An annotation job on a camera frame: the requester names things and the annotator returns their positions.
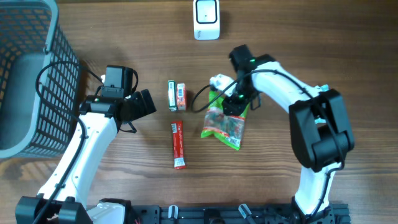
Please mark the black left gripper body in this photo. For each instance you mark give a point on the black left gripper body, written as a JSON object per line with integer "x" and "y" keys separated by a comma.
{"x": 138, "y": 106}

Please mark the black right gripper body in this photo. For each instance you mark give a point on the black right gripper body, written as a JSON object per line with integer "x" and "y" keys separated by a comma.
{"x": 239, "y": 99}

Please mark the green gummy candy bag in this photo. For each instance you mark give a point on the green gummy candy bag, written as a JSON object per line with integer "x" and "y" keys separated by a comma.
{"x": 227, "y": 129}

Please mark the red stick packet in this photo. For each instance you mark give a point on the red stick packet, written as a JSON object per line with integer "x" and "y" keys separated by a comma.
{"x": 177, "y": 134}

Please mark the light blue tissue pack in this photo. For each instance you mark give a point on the light blue tissue pack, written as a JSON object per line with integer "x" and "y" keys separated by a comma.
{"x": 319, "y": 119}

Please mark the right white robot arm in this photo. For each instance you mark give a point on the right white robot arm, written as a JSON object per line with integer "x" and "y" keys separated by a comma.
{"x": 320, "y": 131}

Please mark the white barcode scanner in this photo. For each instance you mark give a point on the white barcode scanner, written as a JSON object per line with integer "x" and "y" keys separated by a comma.
{"x": 206, "y": 19}

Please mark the green white small box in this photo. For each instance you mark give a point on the green white small box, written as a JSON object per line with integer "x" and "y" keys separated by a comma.
{"x": 172, "y": 95}

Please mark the orange Kleenex tissue pack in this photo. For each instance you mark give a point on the orange Kleenex tissue pack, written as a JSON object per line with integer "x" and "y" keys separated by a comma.
{"x": 181, "y": 96}

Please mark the grey plastic mesh basket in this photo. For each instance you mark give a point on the grey plastic mesh basket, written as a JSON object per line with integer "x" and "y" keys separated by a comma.
{"x": 35, "y": 49}

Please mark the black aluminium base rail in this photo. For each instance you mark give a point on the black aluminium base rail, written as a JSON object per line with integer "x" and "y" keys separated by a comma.
{"x": 267, "y": 214}

